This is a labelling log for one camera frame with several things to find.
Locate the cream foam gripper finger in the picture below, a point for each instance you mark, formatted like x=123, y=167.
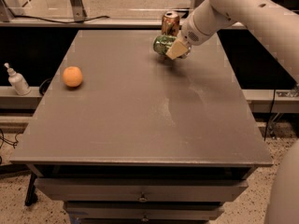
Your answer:
x=180, y=47

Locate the green soda can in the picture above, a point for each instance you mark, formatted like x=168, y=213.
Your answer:
x=162, y=43

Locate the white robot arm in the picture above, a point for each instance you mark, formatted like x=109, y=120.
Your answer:
x=277, y=29

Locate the orange soda can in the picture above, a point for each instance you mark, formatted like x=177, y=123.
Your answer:
x=170, y=23

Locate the grey drawer cabinet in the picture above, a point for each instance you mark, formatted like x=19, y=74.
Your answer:
x=138, y=115

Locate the orange fruit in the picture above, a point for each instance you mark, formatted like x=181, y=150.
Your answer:
x=72, y=76

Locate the white pump bottle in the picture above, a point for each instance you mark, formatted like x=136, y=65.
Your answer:
x=17, y=81

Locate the lower grey drawer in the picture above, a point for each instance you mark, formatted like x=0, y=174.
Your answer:
x=143, y=211

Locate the grey drawer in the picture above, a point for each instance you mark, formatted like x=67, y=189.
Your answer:
x=141, y=190
x=143, y=211

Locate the upper grey drawer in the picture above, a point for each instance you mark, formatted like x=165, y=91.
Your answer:
x=141, y=190

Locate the left metal bracket post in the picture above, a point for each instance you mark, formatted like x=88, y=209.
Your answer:
x=79, y=12

